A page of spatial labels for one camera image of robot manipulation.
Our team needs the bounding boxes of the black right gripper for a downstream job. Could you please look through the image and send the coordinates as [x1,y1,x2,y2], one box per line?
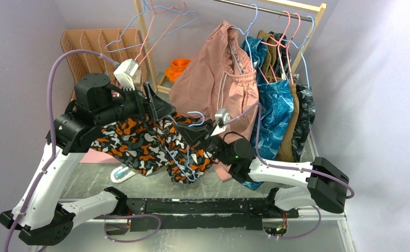
[175,119,233,166]

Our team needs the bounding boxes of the peach desk organizer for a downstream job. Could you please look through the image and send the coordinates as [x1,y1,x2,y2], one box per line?
[61,28,146,87]

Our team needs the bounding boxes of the blue leaf print shorts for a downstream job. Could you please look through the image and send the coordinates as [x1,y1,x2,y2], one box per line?
[232,36,295,190]

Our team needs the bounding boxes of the wooden clothes rack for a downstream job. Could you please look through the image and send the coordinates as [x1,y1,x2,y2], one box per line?
[134,0,327,111]

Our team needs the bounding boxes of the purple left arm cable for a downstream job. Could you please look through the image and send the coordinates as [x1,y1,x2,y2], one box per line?
[3,49,162,252]

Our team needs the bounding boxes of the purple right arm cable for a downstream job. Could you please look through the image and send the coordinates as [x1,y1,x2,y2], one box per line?
[225,102,355,240]

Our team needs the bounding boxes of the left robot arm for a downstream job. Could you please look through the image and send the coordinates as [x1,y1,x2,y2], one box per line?
[0,73,175,246]

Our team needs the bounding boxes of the pink mat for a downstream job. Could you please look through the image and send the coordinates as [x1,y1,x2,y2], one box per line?
[79,149,120,164]

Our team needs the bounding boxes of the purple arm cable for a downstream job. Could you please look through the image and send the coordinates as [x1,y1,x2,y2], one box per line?
[225,102,355,240]
[3,49,162,252]

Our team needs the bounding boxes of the brown hanging shorts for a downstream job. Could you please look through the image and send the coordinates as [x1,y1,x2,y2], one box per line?
[258,30,299,162]

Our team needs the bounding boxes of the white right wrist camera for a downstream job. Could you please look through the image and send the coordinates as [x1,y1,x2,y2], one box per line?
[211,108,231,136]

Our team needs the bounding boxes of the white teal stapler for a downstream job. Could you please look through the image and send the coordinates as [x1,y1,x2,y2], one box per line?
[110,165,138,184]

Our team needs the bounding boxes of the orange camouflage shorts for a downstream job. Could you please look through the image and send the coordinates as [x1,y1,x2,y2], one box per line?
[91,113,214,184]

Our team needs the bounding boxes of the pink empty wire hanger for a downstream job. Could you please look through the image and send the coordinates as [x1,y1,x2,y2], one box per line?
[131,0,188,67]

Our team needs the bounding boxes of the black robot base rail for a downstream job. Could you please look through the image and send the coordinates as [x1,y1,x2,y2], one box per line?
[127,198,299,232]

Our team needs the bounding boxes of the blue empty wire hanger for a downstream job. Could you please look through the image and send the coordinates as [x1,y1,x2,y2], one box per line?
[105,0,199,54]

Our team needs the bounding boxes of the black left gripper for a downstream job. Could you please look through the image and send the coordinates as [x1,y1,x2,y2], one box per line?
[94,81,176,127]

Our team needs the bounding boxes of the orange knitted object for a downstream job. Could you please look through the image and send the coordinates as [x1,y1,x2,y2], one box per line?
[165,58,191,82]

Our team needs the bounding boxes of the pink hanging shorts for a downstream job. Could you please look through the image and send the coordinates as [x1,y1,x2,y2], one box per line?
[169,19,260,182]

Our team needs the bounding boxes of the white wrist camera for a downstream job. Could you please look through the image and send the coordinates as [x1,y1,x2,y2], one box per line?
[114,59,142,91]
[211,108,231,136]

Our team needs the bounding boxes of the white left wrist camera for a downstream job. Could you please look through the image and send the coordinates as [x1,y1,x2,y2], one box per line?
[114,59,142,91]

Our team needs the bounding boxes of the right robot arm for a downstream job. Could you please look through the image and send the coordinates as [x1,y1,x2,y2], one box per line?
[175,120,350,217]

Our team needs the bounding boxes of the dark leaf print shorts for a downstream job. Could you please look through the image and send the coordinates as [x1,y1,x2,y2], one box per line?
[271,47,316,162]

